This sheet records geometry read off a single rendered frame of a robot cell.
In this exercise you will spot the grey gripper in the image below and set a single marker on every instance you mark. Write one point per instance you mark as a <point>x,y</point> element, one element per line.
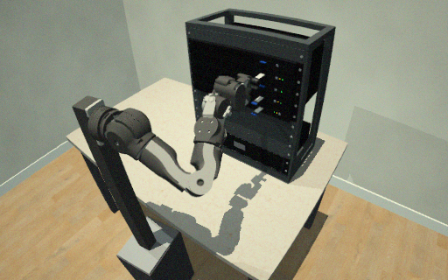
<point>224,86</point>

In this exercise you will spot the black server rack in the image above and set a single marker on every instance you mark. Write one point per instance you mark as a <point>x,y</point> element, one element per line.
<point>269,138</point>

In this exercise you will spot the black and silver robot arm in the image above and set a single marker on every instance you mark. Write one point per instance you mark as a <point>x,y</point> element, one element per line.
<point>129,129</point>

